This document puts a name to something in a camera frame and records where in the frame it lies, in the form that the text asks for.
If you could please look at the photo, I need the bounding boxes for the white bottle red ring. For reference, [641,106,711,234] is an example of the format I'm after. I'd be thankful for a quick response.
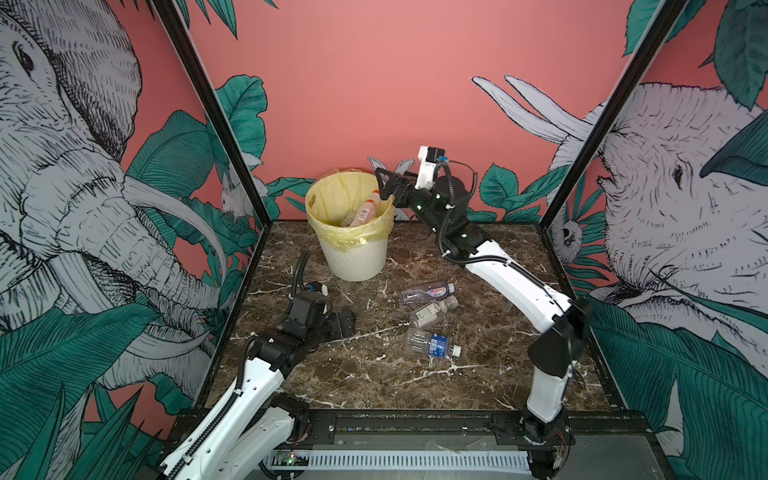
[350,190,382,228]

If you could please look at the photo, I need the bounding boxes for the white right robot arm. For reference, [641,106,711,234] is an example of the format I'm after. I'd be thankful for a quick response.
[375,162,591,445]

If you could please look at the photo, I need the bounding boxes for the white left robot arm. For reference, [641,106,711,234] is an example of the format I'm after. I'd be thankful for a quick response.
[155,308,355,479]

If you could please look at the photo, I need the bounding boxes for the white ribbed waste bin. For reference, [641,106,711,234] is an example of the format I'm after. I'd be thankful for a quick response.
[304,171,398,283]

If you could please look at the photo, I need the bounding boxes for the yellow plastic bin liner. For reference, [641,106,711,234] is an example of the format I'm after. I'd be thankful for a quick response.
[305,170,395,252]

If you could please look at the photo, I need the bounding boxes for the clear bottle purple label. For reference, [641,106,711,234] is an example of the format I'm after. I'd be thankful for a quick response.
[398,281,455,306]

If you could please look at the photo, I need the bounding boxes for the clear bottle blue label centre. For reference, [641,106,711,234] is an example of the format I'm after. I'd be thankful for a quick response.
[405,328,462,359]

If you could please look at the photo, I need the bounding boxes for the clear bottle white label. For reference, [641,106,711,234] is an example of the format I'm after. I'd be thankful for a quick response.
[410,295,459,330]

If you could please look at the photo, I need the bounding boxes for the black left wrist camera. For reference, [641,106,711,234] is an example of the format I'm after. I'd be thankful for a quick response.
[287,281,330,328]

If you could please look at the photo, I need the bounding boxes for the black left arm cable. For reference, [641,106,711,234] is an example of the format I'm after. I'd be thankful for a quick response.
[173,249,313,480]

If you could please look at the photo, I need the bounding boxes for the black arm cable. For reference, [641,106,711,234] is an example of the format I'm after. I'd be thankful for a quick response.
[173,249,313,480]
[436,157,571,313]

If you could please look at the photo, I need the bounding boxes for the white vented cable duct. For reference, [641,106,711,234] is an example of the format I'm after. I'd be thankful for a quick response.
[267,450,531,475]

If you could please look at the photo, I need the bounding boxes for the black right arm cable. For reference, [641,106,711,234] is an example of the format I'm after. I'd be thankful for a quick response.
[436,157,571,313]

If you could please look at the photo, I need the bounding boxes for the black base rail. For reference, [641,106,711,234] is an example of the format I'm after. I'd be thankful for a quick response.
[288,409,652,448]

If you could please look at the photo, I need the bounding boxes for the black right corner frame post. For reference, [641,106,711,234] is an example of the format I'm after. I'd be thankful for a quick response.
[538,0,688,230]

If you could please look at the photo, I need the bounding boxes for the black corner frame post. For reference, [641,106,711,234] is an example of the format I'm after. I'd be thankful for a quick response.
[538,0,688,230]
[151,0,272,230]

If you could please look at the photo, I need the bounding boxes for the black left corner frame post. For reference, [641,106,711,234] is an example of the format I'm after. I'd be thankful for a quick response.
[151,0,272,230]

